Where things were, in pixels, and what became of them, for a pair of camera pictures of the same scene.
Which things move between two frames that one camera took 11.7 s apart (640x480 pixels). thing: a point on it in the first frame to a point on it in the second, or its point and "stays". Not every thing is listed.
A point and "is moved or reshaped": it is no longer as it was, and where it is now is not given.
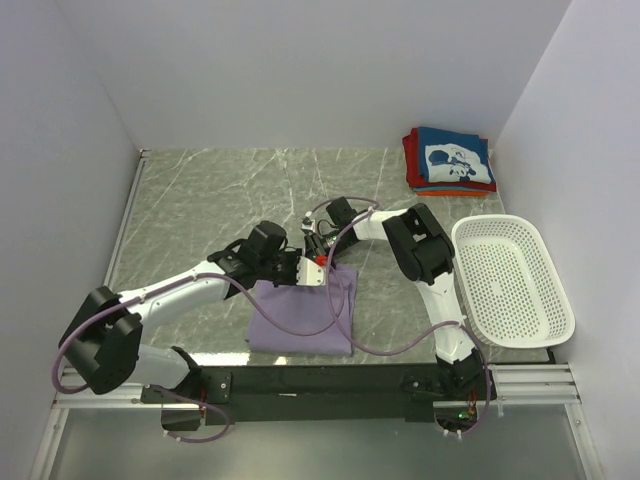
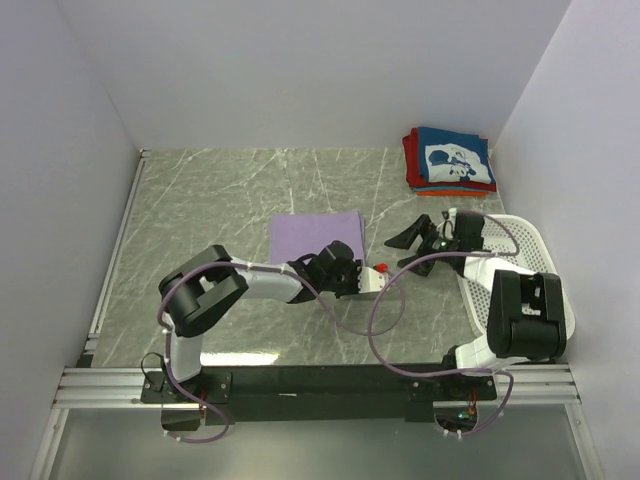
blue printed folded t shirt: x=451 y=155 stays
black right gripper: x=314 y=245 to x=405 y=238
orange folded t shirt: x=452 y=193 stays
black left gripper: x=294 y=254 to x=353 y=266
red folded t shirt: x=411 y=147 stays
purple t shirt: x=302 y=308 is moved or reshaped
